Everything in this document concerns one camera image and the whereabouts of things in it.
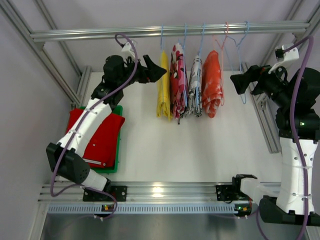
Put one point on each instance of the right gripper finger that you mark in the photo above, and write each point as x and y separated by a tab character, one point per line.
244	79
241	88

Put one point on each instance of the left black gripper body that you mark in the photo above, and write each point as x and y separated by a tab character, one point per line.
145	70

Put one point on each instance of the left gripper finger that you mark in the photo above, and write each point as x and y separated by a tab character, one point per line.
151	66
155	73

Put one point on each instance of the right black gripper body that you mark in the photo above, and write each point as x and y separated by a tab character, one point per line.
251	79

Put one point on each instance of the yellow trousers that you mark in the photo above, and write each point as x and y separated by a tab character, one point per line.
163	107

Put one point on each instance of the red trousers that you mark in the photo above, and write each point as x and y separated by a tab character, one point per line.
105	140

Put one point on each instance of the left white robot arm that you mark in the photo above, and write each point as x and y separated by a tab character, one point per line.
66	156

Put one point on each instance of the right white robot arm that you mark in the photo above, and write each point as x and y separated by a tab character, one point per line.
299	135

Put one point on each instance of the pink floral trousers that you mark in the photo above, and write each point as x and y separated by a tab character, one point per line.
178	82

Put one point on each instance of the orange trousers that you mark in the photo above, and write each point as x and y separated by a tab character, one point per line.
212	85

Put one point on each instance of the newspaper print trousers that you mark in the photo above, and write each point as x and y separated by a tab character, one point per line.
194	106

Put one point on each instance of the green plastic tray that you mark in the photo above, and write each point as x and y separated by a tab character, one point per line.
117	155

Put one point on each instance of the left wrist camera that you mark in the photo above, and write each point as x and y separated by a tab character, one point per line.
128	51

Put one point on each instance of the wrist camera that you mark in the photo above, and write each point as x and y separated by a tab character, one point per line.
285	56
128	51

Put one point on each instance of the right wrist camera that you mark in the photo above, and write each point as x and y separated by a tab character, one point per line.
285	56

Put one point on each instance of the pink wire hanger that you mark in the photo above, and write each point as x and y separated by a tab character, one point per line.
221	47

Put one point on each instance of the aluminium hanging rail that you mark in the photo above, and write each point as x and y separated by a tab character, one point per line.
268	27

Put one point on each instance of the right aluminium frame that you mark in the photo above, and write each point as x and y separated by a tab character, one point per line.
261	104

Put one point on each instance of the aluminium frame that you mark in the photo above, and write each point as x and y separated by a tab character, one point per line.
261	104
77	97

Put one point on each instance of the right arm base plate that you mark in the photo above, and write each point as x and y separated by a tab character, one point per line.
229	193

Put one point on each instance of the front aluminium rail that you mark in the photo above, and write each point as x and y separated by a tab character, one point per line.
146	192

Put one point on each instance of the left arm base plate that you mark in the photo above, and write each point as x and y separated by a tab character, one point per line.
119	192

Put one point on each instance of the left aluminium frame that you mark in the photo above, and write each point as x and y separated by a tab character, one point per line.
77	97

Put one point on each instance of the slotted cable duct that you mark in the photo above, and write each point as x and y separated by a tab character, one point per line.
149	208

